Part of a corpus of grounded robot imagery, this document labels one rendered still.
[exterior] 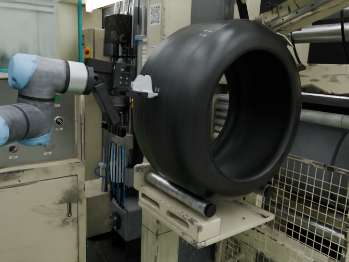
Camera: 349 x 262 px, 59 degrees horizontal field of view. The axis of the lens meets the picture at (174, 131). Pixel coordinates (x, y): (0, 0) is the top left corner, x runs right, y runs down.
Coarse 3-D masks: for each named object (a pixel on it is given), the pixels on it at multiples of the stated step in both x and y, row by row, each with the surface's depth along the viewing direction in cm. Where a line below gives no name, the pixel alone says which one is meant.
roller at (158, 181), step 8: (152, 176) 116; (160, 176) 114; (152, 184) 116; (160, 184) 111; (168, 184) 108; (176, 184) 108; (168, 192) 107; (176, 192) 104; (184, 192) 102; (184, 200) 100; (192, 200) 97; (200, 200) 96; (200, 208) 94; (208, 208) 92; (216, 208) 94; (208, 216) 93
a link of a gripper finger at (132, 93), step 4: (120, 92) 77; (124, 92) 77; (128, 92) 77; (132, 92) 77; (136, 92) 77; (140, 92) 79; (144, 92) 80; (132, 96) 77; (136, 96) 78; (140, 96) 79; (144, 96) 80
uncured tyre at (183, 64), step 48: (192, 48) 83; (240, 48) 85; (192, 96) 80; (240, 96) 129; (288, 96) 115; (144, 144) 96; (192, 144) 82; (240, 144) 129; (288, 144) 108; (192, 192) 97; (240, 192) 98
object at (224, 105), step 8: (216, 96) 153; (224, 96) 150; (216, 104) 152; (224, 104) 149; (216, 112) 154; (224, 112) 150; (216, 120) 153; (224, 120) 149; (216, 128) 155; (216, 136) 154
